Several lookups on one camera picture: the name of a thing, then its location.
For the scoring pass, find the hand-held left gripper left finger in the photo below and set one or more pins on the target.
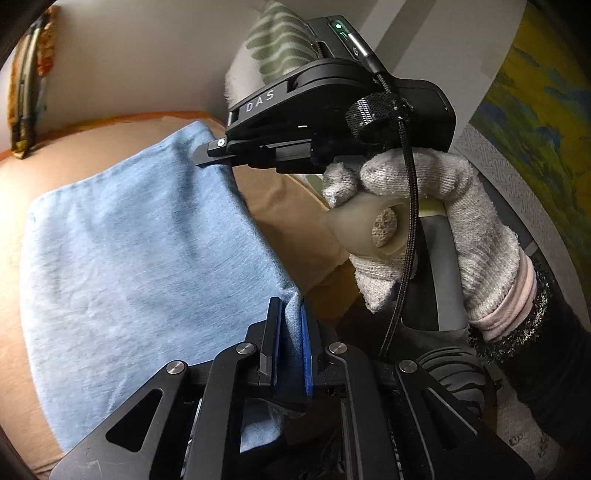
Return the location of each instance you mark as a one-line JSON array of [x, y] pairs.
[[276, 341]]

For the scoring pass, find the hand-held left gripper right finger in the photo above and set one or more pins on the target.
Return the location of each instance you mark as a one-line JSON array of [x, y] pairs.
[[305, 355]]

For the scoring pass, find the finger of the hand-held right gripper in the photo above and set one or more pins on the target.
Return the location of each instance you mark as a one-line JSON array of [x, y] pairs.
[[214, 150]]

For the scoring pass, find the light blue pants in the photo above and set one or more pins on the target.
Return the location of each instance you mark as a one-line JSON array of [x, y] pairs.
[[138, 254]]

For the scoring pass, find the person's right forearm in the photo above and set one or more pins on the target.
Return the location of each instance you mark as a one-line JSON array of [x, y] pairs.
[[554, 364]]

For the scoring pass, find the person's right hand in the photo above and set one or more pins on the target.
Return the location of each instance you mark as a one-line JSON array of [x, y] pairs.
[[480, 240]]

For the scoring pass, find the green striped pillow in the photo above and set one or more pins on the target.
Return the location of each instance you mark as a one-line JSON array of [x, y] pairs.
[[281, 37]]

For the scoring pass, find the person's grey striped clothing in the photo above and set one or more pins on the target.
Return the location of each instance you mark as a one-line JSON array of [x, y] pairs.
[[455, 374]]

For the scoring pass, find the orange patterned curtain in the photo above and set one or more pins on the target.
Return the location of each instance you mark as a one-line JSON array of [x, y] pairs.
[[30, 83]]

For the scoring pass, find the colourful printed cloth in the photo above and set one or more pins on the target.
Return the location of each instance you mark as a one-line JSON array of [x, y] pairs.
[[540, 115]]

